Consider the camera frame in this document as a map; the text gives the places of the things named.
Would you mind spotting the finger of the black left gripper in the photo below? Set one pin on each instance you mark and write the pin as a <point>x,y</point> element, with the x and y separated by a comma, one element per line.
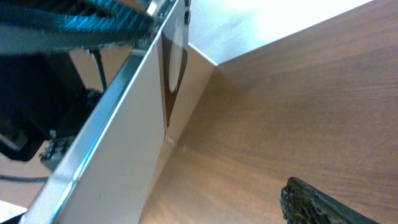
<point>30,27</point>

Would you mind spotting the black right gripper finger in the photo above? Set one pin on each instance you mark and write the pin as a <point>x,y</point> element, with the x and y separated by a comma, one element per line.
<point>302,203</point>

